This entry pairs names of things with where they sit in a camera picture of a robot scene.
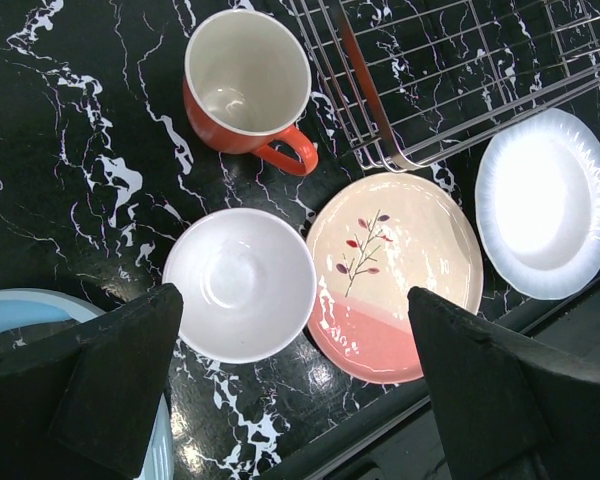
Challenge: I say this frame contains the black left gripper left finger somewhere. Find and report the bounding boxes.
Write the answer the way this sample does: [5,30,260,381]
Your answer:
[0,282,185,480]

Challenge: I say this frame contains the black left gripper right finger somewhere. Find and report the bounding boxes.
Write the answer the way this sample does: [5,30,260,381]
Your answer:
[408,287,600,479]

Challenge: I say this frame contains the white bowl orange outside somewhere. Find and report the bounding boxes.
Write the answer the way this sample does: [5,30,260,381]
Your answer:
[162,208,317,364]

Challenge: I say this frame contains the pink cream leaf plate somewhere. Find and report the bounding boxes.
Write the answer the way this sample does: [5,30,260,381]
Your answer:
[306,173,483,384]

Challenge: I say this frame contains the white scalloped plate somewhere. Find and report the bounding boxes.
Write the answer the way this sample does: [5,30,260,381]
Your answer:
[474,108,600,300]

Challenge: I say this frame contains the metal wire dish rack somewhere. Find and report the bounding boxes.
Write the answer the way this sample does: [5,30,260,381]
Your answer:
[290,1,600,172]

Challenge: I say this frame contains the light blue headphones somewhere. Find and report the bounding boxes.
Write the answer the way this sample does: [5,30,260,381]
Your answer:
[0,287,175,480]

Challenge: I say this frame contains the orange ceramic mug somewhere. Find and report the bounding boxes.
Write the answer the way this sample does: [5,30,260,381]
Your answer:
[183,9,319,176]

